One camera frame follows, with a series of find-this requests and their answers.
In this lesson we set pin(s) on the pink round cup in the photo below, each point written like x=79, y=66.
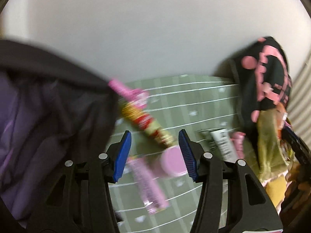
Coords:
x=172, y=162

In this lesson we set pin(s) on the olive yellow packet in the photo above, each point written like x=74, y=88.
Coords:
x=267, y=150

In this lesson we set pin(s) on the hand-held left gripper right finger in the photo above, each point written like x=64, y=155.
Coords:
x=187, y=157

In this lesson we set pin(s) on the pink crumpled wrapper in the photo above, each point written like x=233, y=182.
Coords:
x=131, y=95

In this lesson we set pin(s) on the black bag pink print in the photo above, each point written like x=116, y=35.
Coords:
x=252, y=94

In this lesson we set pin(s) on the red snack packet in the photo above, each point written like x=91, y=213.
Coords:
x=145, y=123

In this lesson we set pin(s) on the green checked mat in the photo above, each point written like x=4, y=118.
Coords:
x=194, y=97

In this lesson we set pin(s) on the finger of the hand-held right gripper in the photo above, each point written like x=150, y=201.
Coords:
x=295, y=143

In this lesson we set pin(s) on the white tube black print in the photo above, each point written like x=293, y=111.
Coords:
x=222, y=142

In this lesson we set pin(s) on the black bag purple lining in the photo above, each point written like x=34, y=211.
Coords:
x=60, y=82

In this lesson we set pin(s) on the grey ribbed panel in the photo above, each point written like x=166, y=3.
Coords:
x=303, y=94

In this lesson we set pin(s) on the small pink packet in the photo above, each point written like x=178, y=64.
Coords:
x=238, y=140

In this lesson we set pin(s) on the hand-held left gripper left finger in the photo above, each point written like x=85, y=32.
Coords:
x=122, y=156

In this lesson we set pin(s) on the long pink packet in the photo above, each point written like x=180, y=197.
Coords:
x=148, y=187

